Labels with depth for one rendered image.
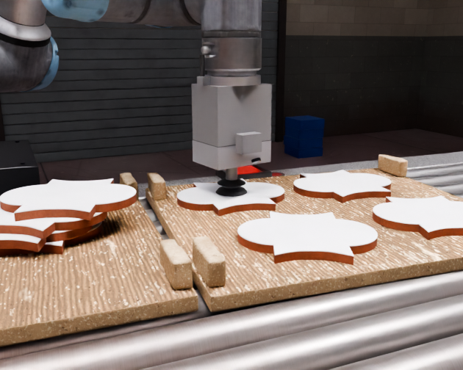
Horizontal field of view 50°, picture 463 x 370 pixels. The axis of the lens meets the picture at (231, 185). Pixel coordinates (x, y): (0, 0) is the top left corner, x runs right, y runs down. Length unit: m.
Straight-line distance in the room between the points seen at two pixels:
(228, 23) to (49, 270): 0.34
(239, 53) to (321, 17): 5.77
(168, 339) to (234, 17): 0.38
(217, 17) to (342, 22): 5.95
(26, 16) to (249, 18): 0.51
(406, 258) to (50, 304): 0.33
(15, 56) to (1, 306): 0.66
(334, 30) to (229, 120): 5.89
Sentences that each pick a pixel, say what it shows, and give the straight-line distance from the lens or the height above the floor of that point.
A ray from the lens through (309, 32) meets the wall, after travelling 6.28.
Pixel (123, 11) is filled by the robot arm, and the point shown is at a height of 1.18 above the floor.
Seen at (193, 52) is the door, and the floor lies 1.06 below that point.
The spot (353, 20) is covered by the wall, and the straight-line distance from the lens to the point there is 6.65.
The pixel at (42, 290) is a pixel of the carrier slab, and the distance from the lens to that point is 0.47.
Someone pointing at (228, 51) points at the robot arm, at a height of 1.13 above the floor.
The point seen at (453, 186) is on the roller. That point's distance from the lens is 0.88.
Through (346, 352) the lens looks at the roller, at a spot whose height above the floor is 0.91.
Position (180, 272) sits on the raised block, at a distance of 0.43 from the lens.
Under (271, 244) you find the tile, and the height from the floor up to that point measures 0.95.
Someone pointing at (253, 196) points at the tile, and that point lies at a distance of 0.66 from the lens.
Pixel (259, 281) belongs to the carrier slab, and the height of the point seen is 0.94.
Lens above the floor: 1.14
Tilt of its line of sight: 16 degrees down
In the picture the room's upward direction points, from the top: straight up
